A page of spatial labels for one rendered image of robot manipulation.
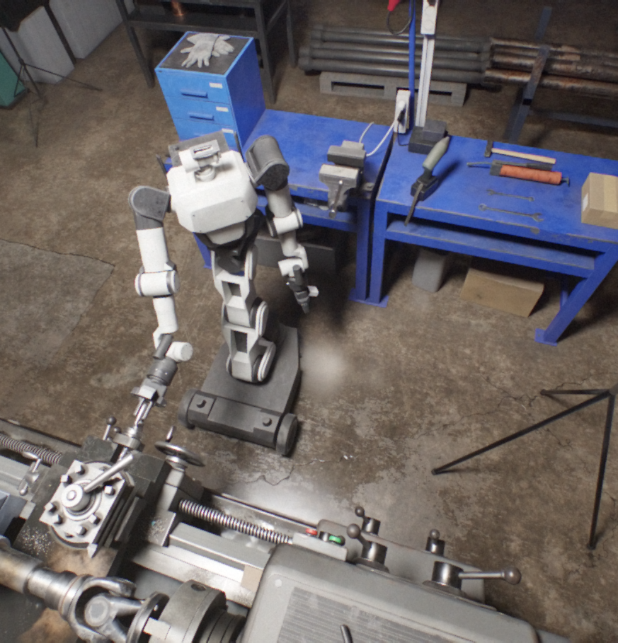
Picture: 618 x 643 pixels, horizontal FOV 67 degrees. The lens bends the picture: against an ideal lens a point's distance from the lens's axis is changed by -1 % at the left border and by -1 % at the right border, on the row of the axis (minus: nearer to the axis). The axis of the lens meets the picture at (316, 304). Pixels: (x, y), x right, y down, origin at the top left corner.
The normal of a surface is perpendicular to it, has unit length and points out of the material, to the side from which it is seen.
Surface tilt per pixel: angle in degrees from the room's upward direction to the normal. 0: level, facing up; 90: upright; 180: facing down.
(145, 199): 53
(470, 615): 45
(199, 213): 92
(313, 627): 0
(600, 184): 0
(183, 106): 90
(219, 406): 0
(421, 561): 32
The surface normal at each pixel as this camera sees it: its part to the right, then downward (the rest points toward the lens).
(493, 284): -0.37, 0.79
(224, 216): 0.33, 0.80
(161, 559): -0.06, -0.54
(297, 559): 0.17, -0.96
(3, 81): 0.95, 0.22
